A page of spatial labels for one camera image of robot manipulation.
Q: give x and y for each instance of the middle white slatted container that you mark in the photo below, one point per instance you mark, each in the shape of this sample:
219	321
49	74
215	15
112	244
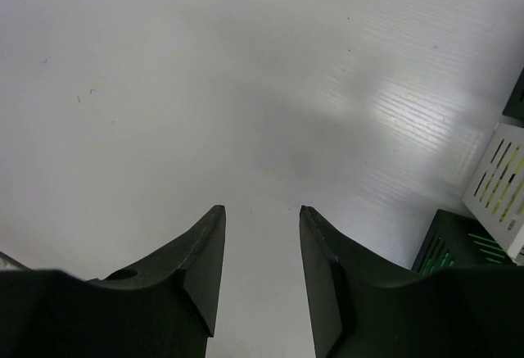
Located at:
494	195

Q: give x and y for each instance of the near black slatted container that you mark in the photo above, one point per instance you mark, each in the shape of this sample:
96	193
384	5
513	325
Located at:
456	240

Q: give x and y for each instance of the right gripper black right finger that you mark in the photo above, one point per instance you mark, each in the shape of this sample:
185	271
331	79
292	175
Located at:
362	305

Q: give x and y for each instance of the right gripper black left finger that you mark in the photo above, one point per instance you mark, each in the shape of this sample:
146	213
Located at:
164	305

